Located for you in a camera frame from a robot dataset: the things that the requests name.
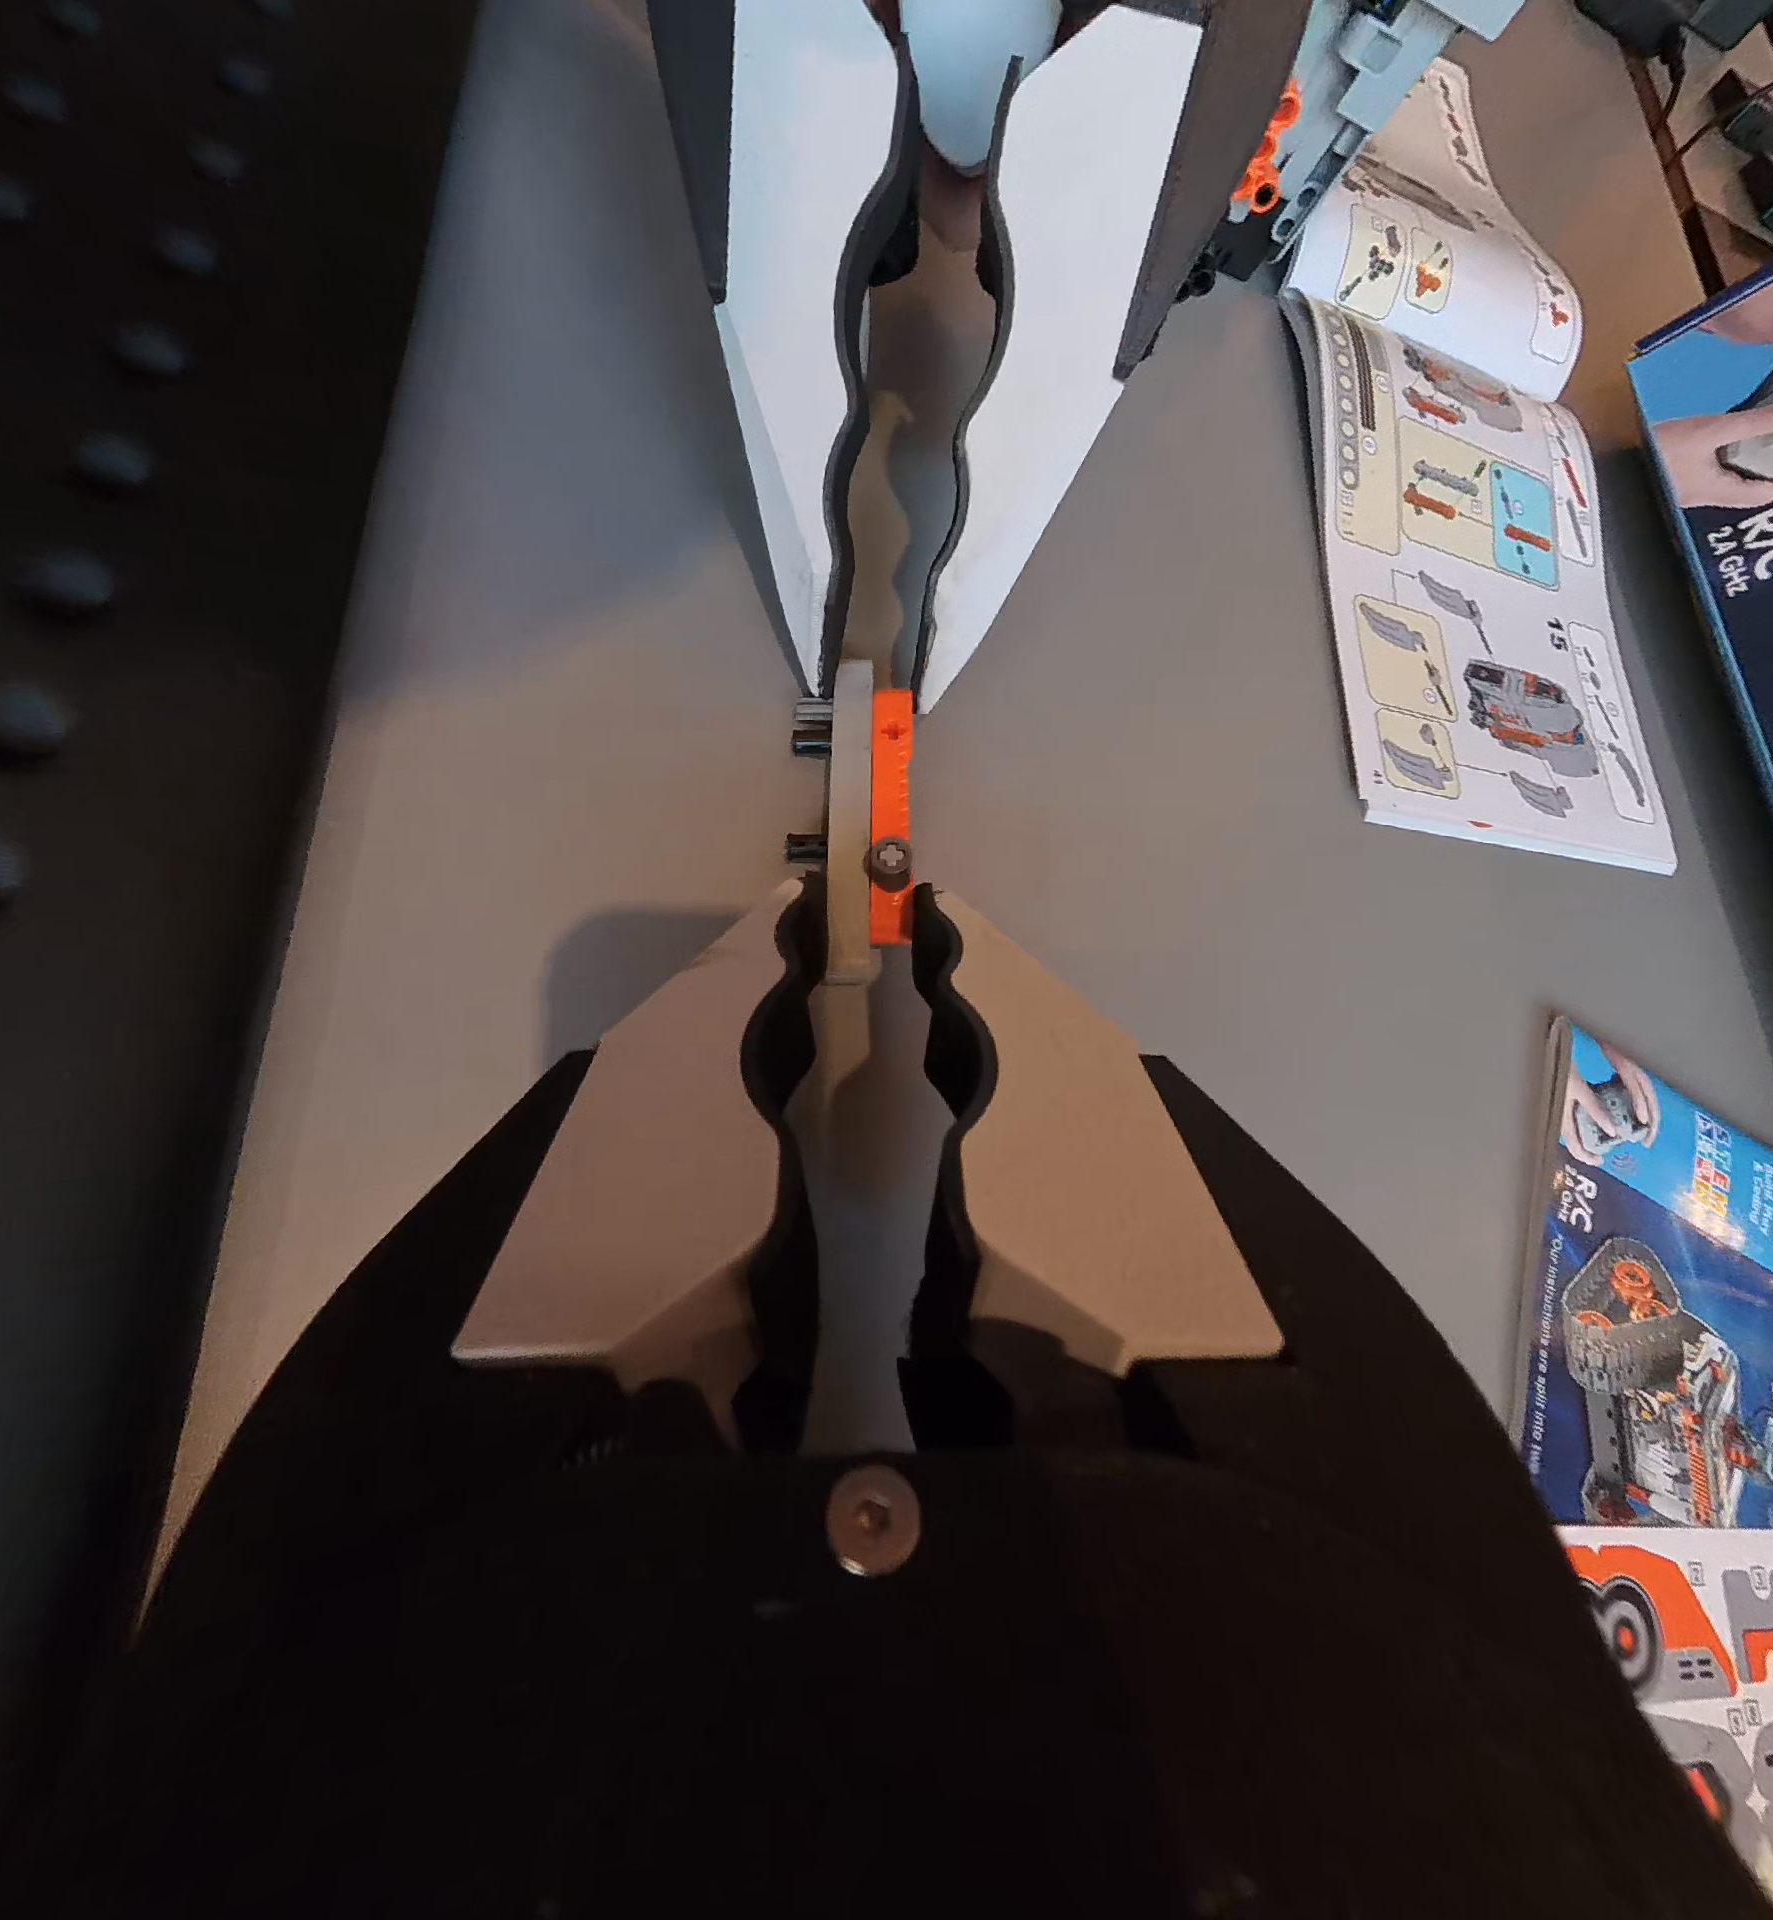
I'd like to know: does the black power adapter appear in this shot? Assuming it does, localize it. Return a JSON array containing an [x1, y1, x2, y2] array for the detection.
[[1576, 0, 1712, 55]]

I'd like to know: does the grey orange brick robot model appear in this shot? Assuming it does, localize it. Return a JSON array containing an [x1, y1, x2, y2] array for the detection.
[[1186, 0, 1527, 293]]

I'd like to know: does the blue robot kit box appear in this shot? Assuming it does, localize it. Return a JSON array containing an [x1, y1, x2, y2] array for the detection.
[[1626, 226, 1773, 992]]

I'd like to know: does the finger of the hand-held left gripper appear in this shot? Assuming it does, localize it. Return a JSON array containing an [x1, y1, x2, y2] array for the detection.
[[911, 0, 1213, 717], [716, 0, 923, 708]]

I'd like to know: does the orange toothed rack piece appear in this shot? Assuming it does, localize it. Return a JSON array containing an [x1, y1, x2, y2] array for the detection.
[[870, 685, 923, 950]]

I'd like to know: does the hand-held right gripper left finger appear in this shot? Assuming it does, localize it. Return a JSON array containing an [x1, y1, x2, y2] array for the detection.
[[452, 875, 843, 1449]]

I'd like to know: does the sticker sheet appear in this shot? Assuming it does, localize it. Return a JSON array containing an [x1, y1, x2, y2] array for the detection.
[[1558, 1528, 1773, 1920]]

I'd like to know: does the open instruction booklet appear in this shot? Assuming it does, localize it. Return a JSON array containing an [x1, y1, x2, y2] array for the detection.
[[1277, 58, 1680, 875]]

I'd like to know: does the grey desk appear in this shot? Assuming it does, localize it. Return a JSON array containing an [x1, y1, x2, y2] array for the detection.
[[138, 0, 1773, 1635]]

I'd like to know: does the blue manual booklet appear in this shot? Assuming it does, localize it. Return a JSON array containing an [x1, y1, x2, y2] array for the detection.
[[1512, 1018, 1773, 1534]]

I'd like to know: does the black perforated panel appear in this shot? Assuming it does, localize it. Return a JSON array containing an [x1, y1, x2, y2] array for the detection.
[[0, 0, 487, 1801]]

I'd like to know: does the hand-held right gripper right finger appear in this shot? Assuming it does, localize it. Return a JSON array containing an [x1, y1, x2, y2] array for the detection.
[[908, 883, 1290, 1416]]

